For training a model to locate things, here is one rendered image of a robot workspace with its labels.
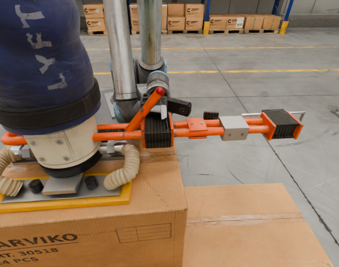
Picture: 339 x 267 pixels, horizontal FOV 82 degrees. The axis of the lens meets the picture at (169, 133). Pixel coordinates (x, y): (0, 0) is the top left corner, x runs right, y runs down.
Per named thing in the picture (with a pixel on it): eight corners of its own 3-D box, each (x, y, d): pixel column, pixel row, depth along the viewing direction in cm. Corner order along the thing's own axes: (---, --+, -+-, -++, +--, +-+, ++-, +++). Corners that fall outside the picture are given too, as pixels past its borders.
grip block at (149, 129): (142, 150, 53) (140, 132, 49) (143, 128, 60) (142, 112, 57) (174, 148, 53) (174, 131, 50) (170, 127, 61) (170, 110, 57)
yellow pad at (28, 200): (-10, 214, 48) (-21, 203, 45) (12, 182, 56) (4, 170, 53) (130, 205, 51) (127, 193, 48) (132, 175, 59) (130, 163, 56)
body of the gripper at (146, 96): (142, 125, 64) (144, 106, 73) (169, 124, 64) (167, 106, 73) (140, 104, 59) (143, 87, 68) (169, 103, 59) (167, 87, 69)
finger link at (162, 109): (144, 120, 52) (146, 113, 60) (167, 119, 52) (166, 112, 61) (143, 108, 51) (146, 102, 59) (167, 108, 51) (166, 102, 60)
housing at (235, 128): (222, 142, 55) (225, 128, 52) (215, 128, 61) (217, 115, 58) (246, 141, 56) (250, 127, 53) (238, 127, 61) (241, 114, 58)
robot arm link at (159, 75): (169, 90, 88) (168, 68, 82) (170, 103, 78) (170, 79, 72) (148, 90, 88) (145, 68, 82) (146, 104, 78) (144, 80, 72)
